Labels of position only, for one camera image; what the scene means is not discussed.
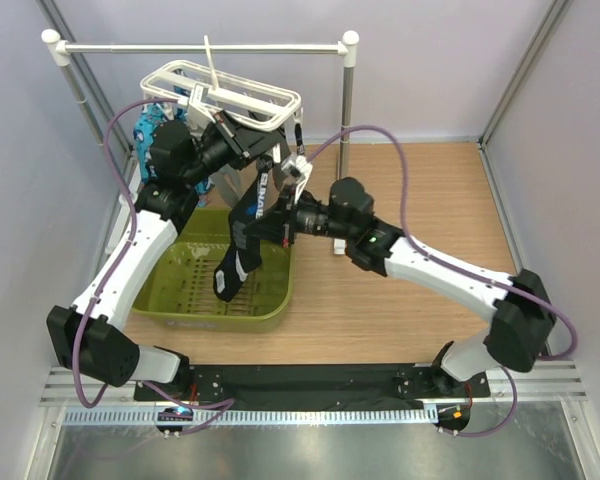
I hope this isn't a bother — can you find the white metal drying rack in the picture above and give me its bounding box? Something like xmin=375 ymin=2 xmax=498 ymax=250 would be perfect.
xmin=39 ymin=29 xmax=361 ymax=256

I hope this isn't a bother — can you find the green plastic basket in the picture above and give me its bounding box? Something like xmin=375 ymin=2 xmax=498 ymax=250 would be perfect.
xmin=131 ymin=208 xmax=295 ymax=333

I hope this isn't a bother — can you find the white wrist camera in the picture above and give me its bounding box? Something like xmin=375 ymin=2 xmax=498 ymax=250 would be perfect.
xmin=281 ymin=153 xmax=313 ymax=203
xmin=174 ymin=85 xmax=215 ymax=131

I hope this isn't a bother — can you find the grey striped sock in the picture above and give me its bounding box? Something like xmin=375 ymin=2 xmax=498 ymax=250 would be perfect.
xmin=211 ymin=166 xmax=244 ymax=209

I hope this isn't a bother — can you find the white clip sock hanger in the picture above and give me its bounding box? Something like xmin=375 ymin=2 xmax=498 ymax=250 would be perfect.
xmin=140 ymin=38 xmax=304 ymax=132

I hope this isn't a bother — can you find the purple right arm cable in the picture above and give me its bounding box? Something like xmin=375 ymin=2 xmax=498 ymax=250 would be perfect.
xmin=299 ymin=124 xmax=579 ymax=360

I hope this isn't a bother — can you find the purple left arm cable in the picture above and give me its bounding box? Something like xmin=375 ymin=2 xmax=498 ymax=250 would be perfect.
xmin=73 ymin=98 xmax=186 ymax=410

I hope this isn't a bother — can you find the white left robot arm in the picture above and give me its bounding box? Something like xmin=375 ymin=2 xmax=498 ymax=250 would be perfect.
xmin=47 ymin=111 xmax=285 ymax=400

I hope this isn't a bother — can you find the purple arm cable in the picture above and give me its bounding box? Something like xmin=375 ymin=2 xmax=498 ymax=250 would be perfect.
xmin=299 ymin=124 xmax=579 ymax=360
xmin=73 ymin=98 xmax=186 ymax=410

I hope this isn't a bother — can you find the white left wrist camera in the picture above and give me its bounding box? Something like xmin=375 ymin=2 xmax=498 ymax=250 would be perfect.
xmin=174 ymin=85 xmax=215 ymax=131

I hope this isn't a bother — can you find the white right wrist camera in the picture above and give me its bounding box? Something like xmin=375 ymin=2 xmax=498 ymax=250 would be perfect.
xmin=281 ymin=153 xmax=313 ymax=203

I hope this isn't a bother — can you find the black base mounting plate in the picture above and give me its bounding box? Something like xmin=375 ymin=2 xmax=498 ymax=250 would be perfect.
xmin=159 ymin=363 xmax=491 ymax=412

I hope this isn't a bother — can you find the blue shark pattern sock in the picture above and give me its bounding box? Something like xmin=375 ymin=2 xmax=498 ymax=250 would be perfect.
xmin=132 ymin=103 xmax=173 ymax=184

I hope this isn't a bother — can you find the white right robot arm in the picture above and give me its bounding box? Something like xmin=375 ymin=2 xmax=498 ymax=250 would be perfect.
xmin=245 ymin=177 xmax=556 ymax=396

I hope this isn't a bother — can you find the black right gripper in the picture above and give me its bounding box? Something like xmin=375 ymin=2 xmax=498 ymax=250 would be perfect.
xmin=244 ymin=184 xmax=354 ymax=249

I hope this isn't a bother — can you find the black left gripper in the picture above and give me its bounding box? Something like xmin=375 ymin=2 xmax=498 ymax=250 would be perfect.
xmin=181 ymin=111 xmax=281 ymax=187

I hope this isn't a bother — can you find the black patterned sock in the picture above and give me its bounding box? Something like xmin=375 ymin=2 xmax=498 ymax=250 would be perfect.
xmin=213 ymin=155 xmax=273 ymax=302
xmin=293 ymin=109 xmax=305 ymax=156

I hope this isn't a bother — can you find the aluminium slotted rail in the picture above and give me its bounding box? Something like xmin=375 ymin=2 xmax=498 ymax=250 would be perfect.
xmin=63 ymin=405 xmax=438 ymax=427

